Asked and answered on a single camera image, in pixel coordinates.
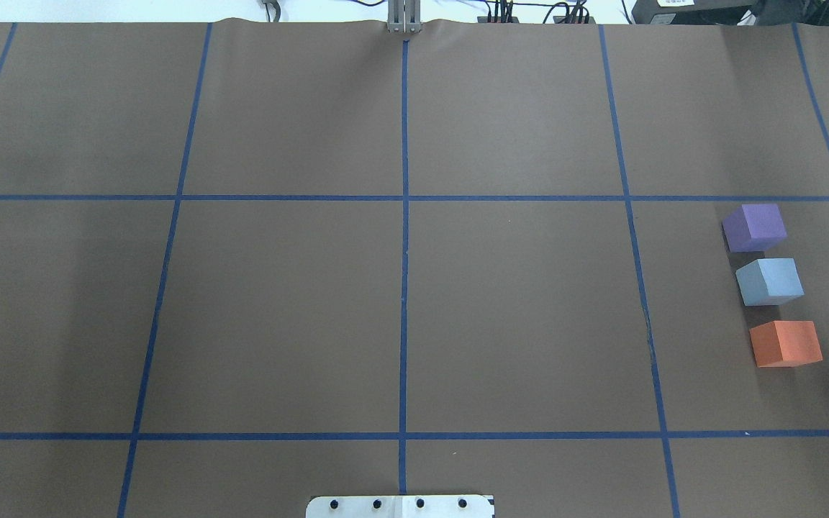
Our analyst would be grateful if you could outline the light blue foam block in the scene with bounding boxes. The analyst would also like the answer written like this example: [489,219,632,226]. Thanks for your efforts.
[735,257,804,307]

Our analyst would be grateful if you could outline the purple foam block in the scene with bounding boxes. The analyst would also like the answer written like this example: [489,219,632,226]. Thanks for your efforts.
[722,204,787,253]

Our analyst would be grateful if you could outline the orange foam block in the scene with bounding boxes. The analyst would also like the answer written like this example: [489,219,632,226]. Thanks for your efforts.
[749,320,823,368]

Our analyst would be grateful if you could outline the black device on back edge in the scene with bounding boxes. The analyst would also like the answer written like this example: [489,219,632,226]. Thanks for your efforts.
[629,1,829,27]

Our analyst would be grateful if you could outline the brown paper table mat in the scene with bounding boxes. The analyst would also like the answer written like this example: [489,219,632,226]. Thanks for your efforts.
[0,19,829,517]

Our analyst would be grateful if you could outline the black and red cable plugs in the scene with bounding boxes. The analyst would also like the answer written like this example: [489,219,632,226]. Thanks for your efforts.
[469,1,595,25]

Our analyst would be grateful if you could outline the grey metal clamp bracket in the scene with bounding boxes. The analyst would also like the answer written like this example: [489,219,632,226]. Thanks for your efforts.
[386,0,423,34]

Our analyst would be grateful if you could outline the white metal base plate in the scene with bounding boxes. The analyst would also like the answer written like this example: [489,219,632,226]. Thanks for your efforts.
[305,494,496,517]

